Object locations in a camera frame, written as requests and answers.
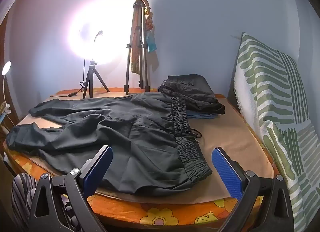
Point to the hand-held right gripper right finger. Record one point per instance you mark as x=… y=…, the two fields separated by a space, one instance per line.
x=226 y=172

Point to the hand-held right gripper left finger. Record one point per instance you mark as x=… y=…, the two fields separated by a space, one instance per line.
x=97 y=169

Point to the dark green pants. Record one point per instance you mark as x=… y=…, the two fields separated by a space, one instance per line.
x=125 y=134

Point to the beige mat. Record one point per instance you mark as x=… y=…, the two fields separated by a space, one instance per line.
x=225 y=134

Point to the person's striped clothing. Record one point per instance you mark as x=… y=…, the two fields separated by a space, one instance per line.
x=21 y=192

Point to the small black tripod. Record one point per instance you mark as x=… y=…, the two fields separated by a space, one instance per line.
x=90 y=77

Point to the colourful hanging cloth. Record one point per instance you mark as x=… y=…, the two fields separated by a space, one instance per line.
x=136 y=54

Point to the tall grey tripod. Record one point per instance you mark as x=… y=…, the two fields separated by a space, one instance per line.
x=143 y=47

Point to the teal hanging tag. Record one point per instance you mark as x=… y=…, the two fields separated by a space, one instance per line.
x=151 y=44

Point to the white desk lamp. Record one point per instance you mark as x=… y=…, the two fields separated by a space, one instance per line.
x=6 y=68

